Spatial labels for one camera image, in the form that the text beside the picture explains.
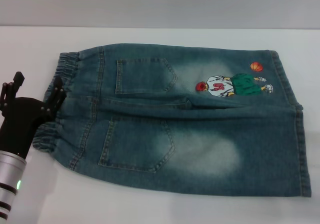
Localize blue denim shorts with cartoon print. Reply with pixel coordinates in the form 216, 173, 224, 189
31, 42, 313, 199

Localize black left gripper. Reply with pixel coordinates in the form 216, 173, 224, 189
0, 71, 67, 160

